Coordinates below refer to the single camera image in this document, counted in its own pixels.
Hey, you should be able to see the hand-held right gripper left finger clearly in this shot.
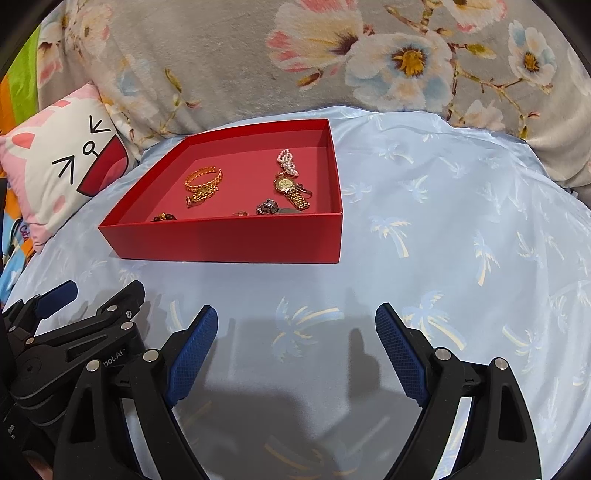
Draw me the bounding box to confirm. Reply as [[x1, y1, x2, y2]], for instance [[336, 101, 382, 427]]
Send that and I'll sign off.
[[54, 305, 219, 480]]

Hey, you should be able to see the silver link bracelet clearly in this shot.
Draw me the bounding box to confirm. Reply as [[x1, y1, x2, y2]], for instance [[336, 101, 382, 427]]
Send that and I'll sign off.
[[255, 198, 297, 217]]

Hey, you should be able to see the printed cartoon cloth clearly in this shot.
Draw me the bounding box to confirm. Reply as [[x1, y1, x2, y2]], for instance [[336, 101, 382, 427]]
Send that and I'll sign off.
[[0, 178, 38, 301]]

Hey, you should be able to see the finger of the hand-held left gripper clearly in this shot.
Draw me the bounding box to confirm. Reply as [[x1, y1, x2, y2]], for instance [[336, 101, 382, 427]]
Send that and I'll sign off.
[[0, 280, 78, 341], [28, 279, 147, 352]]

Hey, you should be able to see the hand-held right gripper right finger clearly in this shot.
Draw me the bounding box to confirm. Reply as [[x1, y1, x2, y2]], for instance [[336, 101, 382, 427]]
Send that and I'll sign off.
[[375, 302, 542, 480]]

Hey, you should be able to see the red shallow tray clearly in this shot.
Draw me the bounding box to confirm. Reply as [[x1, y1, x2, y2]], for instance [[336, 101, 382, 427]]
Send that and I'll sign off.
[[98, 119, 345, 265]]

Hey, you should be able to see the gold ribbed bangle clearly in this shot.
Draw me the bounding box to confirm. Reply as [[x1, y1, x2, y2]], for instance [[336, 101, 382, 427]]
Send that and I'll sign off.
[[185, 167, 223, 195]]

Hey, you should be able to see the light blue palm-print sheet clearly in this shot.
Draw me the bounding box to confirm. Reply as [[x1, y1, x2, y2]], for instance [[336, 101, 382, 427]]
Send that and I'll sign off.
[[0, 105, 591, 480]]

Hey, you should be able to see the pink pearl bracelet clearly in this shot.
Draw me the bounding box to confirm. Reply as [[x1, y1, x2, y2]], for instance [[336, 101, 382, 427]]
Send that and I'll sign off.
[[276, 148, 300, 178]]

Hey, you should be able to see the gold wristwatch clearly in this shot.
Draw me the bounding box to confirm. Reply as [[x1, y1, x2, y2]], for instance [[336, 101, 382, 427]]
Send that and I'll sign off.
[[274, 172, 311, 212]]

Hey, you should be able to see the cat face pillow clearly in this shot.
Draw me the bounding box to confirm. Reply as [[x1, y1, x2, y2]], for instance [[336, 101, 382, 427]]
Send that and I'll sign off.
[[0, 82, 131, 253]]

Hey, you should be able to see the colourful striped cloth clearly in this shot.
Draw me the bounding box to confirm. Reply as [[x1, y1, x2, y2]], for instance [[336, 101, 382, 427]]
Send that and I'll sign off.
[[0, 25, 49, 137]]

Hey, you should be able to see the grey floral blanket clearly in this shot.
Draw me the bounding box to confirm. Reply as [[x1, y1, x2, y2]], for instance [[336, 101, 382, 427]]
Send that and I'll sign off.
[[36, 0, 591, 191]]

